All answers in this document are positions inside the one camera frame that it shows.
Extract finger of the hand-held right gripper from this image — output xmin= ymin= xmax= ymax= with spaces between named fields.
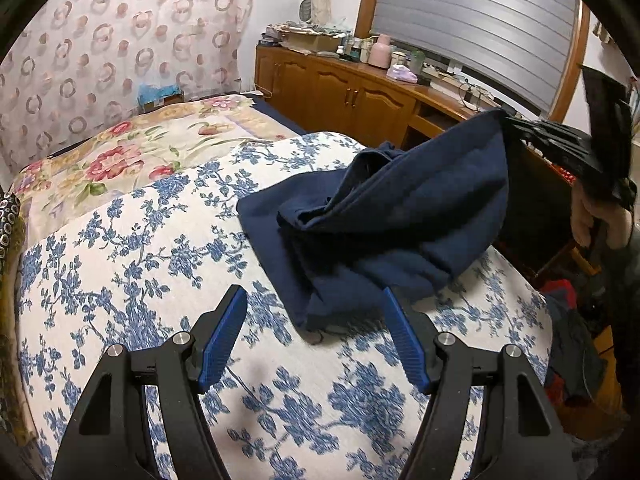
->
xmin=502 ymin=114 xmax=600 ymax=175

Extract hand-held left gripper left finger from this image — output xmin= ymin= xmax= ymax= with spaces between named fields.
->
xmin=50 ymin=284 xmax=249 ymax=480

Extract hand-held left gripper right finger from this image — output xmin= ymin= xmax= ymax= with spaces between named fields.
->
xmin=381 ymin=287 xmax=576 ymax=480

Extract navy printed t-shirt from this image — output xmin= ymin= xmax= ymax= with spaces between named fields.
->
xmin=236 ymin=109 xmax=511 ymax=345

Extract red and dark clothes pile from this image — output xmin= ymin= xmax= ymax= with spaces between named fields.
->
xmin=537 ymin=280 xmax=616 ymax=406

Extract person's right hand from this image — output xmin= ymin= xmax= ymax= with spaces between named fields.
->
xmin=572 ymin=182 xmax=632 ymax=251

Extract blue floral quilt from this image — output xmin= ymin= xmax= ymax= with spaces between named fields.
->
xmin=12 ymin=131 xmax=556 ymax=480

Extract grey window blind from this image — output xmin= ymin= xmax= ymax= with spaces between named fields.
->
xmin=369 ymin=0 xmax=583 ymax=113

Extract purple tissue pack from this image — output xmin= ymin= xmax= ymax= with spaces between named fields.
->
xmin=386 ymin=64 xmax=418 ymax=84

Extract pink bottle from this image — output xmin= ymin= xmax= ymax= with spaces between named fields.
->
xmin=369 ymin=34 xmax=392 ymax=68

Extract pink floral blanket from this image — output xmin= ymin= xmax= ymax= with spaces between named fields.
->
xmin=10 ymin=95 xmax=281 ymax=241

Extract navy bed sheet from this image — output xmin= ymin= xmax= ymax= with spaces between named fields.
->
xmin=250 ymin=92 xmax=308 ymax=137

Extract wooden sideboard cabinet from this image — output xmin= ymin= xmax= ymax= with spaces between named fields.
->
xmin=255 ymin=42 xmax=591 ymax=281

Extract dark circle patterned cloth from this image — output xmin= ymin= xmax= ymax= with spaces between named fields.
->
xmin=0 ymin=191 xmax=38 ymax=448

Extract blue bag on stool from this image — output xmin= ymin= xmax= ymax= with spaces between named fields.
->
xmin=137 ymin=82 xmax=183 ymax=113

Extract open cardboard box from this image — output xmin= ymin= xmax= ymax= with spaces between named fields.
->
xmin=280 ymin=27 xmax=346 ymax=53

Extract circle patterned sheer curtain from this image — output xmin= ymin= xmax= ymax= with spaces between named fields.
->
xmin=0 ymin=0 xmax=257 ymax=176

